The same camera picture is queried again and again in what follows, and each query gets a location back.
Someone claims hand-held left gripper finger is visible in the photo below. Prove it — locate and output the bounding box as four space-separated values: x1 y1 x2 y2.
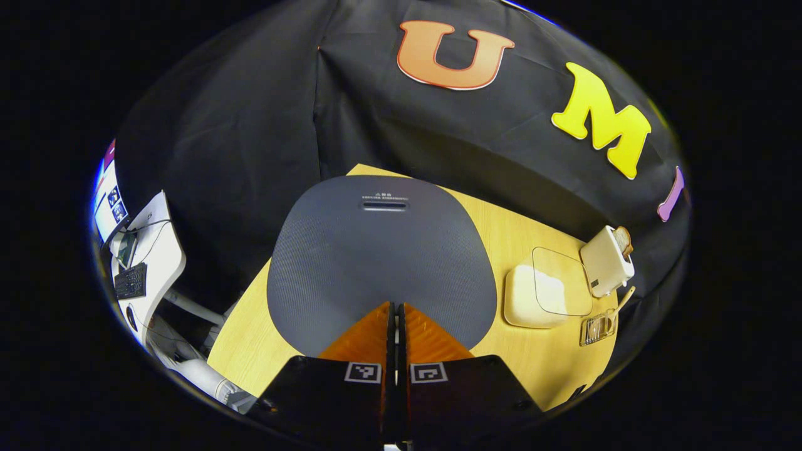
398 303 546 450
247 301 397 451

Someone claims grey rice cooker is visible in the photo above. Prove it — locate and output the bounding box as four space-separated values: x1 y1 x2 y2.
266 174 498 359

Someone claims clear plastic rice box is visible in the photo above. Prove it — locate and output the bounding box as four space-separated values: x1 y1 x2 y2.
504 247 593 330

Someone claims clear chopstick holder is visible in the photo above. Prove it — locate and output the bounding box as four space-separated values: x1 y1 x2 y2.
579 311 618 347

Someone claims wooden spoon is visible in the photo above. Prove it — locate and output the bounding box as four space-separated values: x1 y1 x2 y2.
589 286 637 339

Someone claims white toaster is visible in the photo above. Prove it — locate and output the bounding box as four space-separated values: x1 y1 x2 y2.
580 225 636 299

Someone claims white side table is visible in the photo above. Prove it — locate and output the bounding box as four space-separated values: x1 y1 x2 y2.
110 191 258 414

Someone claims black backdrop cloth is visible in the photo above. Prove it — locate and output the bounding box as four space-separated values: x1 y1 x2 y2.
116 0 693 351

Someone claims black keyboard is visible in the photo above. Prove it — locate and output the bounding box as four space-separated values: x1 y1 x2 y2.
114 262 148 301

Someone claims white monitor stand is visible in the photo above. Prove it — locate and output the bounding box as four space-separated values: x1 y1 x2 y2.
115 231 140 271

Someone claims computer monitor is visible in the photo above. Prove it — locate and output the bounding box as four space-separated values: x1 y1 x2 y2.
94 141 130 246

